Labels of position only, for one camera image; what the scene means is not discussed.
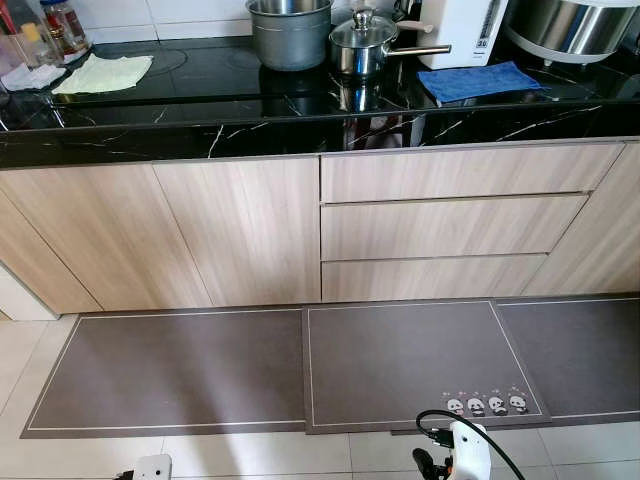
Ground large grey steel pot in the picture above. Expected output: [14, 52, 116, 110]
[245, 0, 334, 72]

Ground clear condiment bottle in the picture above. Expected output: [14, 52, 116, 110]
[0, 0, 51, 71]

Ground light wood drawer front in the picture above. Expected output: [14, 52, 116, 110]
[320, 142, 626, 204]
[320, 254, 549, 303]
[320, 195, 591, 262]

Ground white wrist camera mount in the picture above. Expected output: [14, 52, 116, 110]
[133, 454, 173, 480]
[447, 421, 493, 480]

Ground white electric water boiler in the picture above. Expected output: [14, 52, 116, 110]
[418, 0, 509, 70]

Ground grey floor mat with pandas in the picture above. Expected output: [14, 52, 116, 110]
[302, 298, 553, 435]

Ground white crumpled cloth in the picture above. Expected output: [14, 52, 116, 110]
[0, 63, 67, 93]

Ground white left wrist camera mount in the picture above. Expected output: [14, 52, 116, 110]
[133, 454, 173, 480]

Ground black glass cooktop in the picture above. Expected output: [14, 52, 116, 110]
[75, 38, 426, 104]

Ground small lidded steel saucepan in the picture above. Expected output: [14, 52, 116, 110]
[329, 8, 453, 79]

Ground brown sauce bottle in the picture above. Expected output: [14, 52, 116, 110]
[40, 0, 91, 61]

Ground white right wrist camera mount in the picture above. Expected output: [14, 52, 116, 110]
[447, 421, 493, 480]

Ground pale yellow cloth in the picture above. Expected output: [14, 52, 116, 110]
[51, 53, 155, 97]

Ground silver rice cooker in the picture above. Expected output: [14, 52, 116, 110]
[503, 0, 640, 65]

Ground light wood cabinet door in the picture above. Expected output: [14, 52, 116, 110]
[152, 156, 322, 308]
[0, 163, 213, 313]
[520, 142, 640, 298]
[0, 190, 101, 316]

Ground blue cloth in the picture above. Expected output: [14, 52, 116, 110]
[416, 61, 549, 105]

